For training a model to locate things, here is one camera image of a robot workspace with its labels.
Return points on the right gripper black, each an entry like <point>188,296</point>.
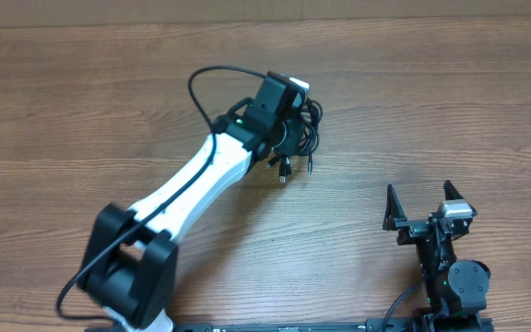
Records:
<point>413,230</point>

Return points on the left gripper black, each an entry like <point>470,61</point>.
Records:
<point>296,128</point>

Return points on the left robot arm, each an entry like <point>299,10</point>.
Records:
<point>129,265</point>

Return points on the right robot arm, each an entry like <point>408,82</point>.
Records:
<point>456,289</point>

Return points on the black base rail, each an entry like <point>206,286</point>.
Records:
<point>370,325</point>

